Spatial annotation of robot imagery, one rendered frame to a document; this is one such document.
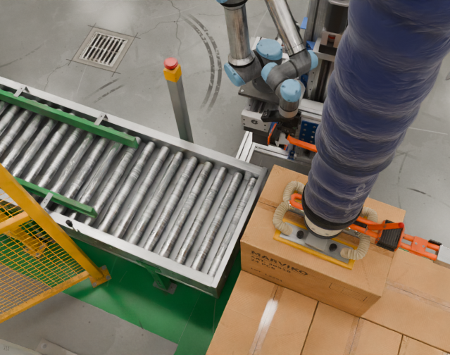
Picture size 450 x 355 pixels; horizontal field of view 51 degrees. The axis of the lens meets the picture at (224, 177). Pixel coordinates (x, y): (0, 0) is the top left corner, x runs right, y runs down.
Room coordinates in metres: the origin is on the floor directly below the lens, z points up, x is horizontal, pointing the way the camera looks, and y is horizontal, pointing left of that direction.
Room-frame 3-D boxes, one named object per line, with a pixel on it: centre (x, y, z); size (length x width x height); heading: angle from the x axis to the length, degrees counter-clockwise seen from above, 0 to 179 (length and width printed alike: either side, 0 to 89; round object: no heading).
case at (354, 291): (0.72, -0.40, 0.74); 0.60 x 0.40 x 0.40; 62
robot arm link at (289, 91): (1.08, -0.27, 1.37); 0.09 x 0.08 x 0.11; 27
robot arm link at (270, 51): (1.43, -0.24, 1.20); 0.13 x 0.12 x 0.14; 117
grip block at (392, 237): (0.60, -0.61, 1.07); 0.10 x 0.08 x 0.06; 151
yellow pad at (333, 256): (0.64, -0.35, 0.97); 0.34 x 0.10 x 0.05; 61
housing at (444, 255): (0.50, -0.80, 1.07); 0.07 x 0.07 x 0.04; 61
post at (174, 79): (1.60, 0.22, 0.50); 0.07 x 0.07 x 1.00; 62
